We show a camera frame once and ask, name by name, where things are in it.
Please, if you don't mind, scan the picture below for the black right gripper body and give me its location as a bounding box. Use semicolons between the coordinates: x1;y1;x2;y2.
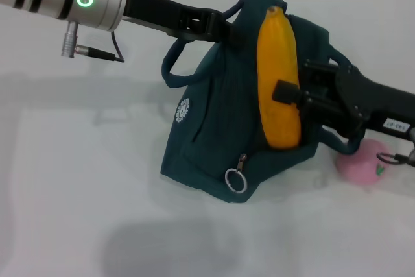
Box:
336;65;415;142

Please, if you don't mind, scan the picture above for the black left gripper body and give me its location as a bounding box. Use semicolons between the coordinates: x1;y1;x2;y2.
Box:
122;0;225;43

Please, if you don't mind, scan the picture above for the yellow banana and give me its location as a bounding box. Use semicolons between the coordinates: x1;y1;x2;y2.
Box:
256;6;302;151

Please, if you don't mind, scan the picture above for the dark teal lunch bag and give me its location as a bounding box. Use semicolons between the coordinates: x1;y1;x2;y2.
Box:
160;0;361;205

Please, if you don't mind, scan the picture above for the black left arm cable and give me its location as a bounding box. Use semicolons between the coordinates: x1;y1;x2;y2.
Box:
61;22;126;64

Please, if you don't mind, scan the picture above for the silver zipper pull ring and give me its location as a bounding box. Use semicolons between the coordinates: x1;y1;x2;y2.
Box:
224;153;249;193

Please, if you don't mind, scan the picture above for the grey right arm cable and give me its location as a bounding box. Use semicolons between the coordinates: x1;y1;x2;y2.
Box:
375;152;415;167

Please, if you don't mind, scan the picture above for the pink toy peach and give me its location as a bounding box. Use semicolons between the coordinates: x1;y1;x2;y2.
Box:
335;139;392;186

